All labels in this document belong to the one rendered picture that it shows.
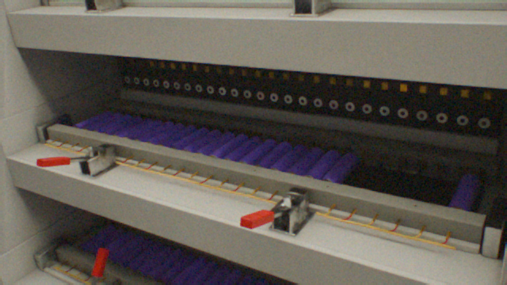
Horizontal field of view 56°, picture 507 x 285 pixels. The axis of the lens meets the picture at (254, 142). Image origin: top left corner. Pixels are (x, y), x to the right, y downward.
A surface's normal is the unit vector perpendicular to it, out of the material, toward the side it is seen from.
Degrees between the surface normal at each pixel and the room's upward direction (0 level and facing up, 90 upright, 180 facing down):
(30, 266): 90
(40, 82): 90
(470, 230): 108
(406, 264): 18
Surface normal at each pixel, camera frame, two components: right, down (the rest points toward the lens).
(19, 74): 0.84, 0.15
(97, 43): -0.53, 0.38
